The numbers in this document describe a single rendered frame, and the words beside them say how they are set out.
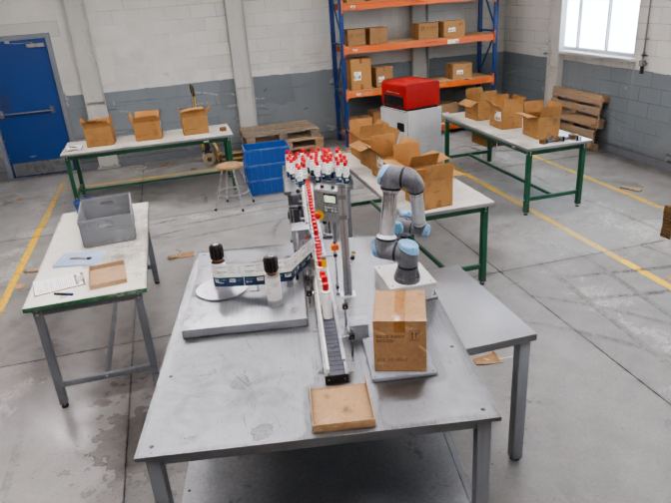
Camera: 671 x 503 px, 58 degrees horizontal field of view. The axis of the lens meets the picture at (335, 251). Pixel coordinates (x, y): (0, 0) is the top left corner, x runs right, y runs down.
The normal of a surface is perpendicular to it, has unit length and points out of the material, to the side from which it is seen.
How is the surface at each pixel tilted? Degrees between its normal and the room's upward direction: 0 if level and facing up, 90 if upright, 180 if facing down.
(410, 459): 0
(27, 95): 90
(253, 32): 90
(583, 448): 0
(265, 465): 0
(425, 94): 90
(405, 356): 90
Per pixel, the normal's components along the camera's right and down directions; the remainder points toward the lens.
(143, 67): 0.27, 0.36
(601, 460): -0.07, -0.92
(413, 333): -0.11, 0.40
